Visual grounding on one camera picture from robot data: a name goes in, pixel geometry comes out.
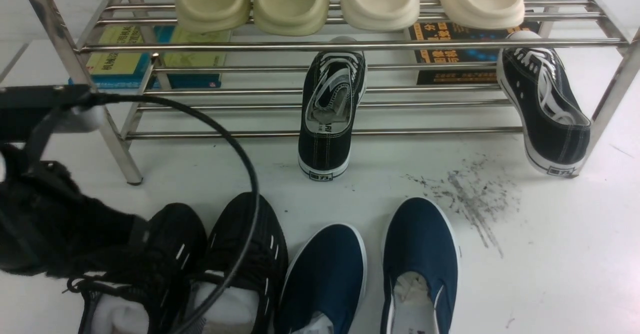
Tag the navy slip-on shoe left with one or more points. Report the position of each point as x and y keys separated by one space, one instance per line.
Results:
x=324 y=284

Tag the navy slip-on shoe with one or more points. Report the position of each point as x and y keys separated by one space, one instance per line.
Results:
x=420 y=262
x=324 y=284

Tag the olive green slipper left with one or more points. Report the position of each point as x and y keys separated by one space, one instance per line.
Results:
x=206 y=16

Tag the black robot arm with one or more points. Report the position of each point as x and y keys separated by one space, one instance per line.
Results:
x=49 y=227

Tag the olive green slipper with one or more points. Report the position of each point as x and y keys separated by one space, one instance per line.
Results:
x=206 y=16
x=295 y=18

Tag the yellow green blue book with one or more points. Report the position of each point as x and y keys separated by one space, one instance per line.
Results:
x=125 y=71

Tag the black canvas sneaker centre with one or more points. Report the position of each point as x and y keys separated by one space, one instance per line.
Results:
x=334 y=86

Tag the navy slip-on shoe right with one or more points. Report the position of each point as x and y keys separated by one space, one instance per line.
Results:
x=420 y=262

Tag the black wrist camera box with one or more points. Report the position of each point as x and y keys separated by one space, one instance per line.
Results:
x=23 y=108

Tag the black orange book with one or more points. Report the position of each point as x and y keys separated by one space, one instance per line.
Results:
x=458 y=66

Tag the black canvas sneaker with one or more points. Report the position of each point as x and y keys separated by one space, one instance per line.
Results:
x=556 y=131
x=334 y=86

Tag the black canvas sneaker right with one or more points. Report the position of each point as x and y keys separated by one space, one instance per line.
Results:
x=556 y=131

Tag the black mesh sneaker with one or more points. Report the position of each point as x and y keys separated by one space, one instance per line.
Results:
x=141 y=291
x=247 y=305

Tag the stainless steel shoe rack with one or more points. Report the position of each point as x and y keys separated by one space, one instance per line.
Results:
x=266 y=72

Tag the cream slipper left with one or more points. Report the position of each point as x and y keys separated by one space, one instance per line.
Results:
x=380 y=15

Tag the olive green slipper right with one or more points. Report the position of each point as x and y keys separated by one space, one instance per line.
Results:
x=295 y=18

